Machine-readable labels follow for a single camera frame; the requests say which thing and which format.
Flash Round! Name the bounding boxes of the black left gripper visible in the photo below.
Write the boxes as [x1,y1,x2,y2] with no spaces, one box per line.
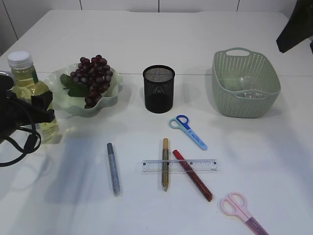
[0,71,55,142]

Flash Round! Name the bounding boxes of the yellow tea bottle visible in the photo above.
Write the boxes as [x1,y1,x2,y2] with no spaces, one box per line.
[7,51,60,144]

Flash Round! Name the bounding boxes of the purple artificial grape bunch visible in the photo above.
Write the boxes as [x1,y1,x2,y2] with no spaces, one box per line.
[60,54,113,109]

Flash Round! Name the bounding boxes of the clear plastic sheet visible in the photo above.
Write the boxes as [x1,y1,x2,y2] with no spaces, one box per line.
[237,75,265,98]

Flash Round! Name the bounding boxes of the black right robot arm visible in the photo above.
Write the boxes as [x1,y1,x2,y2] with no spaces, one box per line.
[276,0,313,53]

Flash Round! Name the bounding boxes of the green wavy glass plate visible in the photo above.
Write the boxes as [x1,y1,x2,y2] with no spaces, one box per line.
[46,63,123,117]

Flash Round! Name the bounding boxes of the silver glitter pen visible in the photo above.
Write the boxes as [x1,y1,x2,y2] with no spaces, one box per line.
[107,142,121,196]

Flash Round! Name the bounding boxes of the black mesh pen holder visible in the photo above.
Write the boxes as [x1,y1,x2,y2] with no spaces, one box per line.
[143,65,175,114]

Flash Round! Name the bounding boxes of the clear plastic ruler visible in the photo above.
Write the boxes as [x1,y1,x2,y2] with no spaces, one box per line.
[141,159,219,173]

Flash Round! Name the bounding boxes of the gold glitter pen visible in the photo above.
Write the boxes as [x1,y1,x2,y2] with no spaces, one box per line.
[161,138,169,191]

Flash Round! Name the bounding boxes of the red glitter pen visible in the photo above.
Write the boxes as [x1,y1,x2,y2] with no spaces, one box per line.
[173,150,213,202]

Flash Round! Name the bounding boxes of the green plastic woven basket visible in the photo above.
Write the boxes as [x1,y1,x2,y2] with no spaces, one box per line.
[212,47,281,118]

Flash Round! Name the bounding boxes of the blue capped scissors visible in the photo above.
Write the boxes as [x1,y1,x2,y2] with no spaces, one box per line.
[169,115,208,150]

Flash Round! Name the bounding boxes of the pink scissors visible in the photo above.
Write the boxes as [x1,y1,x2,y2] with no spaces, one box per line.
[220,192,269,235]

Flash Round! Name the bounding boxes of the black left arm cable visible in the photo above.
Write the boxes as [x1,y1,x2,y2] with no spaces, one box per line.
[0,97,42,167]

